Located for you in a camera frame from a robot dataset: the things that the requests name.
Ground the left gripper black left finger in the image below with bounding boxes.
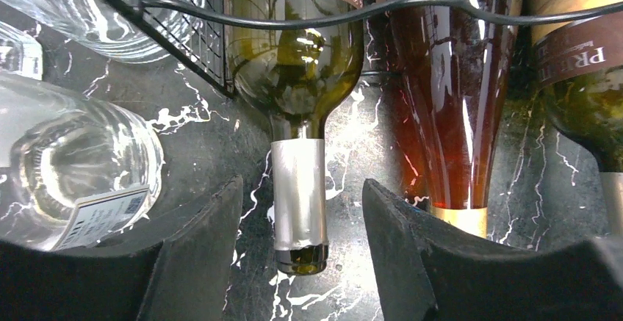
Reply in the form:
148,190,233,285
1,176,243,320

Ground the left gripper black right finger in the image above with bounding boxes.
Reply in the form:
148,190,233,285
362,178,622,320

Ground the clear bottle brown neck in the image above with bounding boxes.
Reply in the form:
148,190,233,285
1,72,164,251

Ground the dark wine bottle gold cap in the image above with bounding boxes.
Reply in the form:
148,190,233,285
389,0,522,237

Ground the dark wine bottle silver cap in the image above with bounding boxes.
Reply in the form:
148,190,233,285
225,0,364,275

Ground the clear bottle dark label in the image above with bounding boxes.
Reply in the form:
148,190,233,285
1,0,205,64

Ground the black wire wine rack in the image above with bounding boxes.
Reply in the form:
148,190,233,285
103,0,622,98

